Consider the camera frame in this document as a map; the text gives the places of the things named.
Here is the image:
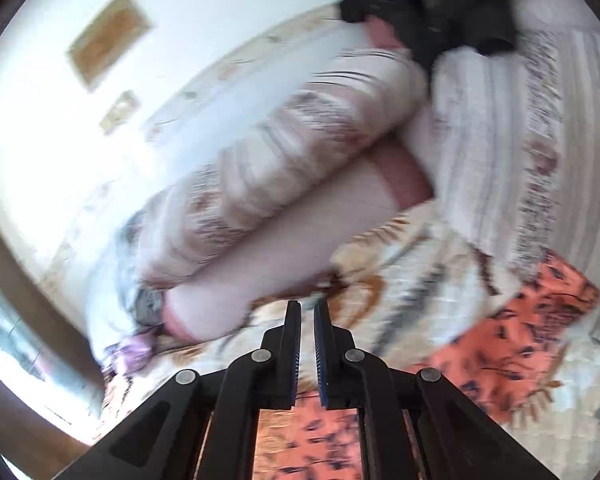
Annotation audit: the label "orange floral garment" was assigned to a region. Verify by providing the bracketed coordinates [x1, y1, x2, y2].
[253, 254, 600, 479]

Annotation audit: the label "beige leaf-pattern fleece blanket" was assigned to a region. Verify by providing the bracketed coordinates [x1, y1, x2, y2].
[99, 200, 600, 479]

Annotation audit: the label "grey crumpled cloth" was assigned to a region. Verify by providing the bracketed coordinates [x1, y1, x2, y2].
[132, 288, 164, 326]

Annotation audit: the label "lilac floral cloth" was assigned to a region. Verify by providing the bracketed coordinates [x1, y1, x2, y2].
[102, 332, 156, 376]

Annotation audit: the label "pink bolster pillow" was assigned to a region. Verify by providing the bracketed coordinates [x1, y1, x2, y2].
[162, 138, 432, 344]

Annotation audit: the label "striped floral bolster pillow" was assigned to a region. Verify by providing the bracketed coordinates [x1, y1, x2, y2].
[135, 48, 427, 289]

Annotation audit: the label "stained glass window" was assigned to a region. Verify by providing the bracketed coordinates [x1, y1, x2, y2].
[0, 291, 48, 380]

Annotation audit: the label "white striped pillow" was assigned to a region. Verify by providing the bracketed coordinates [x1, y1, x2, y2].
[431, 30, 600, 280]

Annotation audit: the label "black cloth pile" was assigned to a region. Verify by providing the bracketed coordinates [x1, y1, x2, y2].
[339, 0, 517, 72]

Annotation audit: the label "small wall switch plate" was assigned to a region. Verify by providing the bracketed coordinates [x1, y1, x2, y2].
[100, 91, 138, 136]

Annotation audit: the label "brown wall picture frame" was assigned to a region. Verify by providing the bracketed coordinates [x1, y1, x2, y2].
[68, 0, 152, 91]

